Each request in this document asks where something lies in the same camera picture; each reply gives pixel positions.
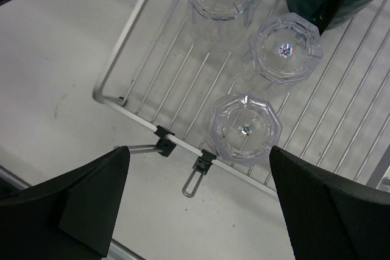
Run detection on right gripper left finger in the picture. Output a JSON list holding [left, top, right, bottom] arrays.
[[0, 146, 132, 260]]

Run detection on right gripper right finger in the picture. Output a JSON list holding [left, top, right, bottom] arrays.
[[269, 146, 389, 259]]

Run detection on clear glass front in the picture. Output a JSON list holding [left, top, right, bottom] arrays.
[[204, 94, 282, 167]]

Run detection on clear glass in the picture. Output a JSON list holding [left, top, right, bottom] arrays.
[[241, 13, 323, 97], [188, 0, 255, 41], [204, 94, 282, 167]]

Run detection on aluminium frame rail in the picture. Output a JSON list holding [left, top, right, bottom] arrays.
[[0, 144, 144, 260]]

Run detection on silver wire dish rack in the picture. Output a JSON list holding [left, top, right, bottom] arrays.
[[93, 0, 389, 191]]

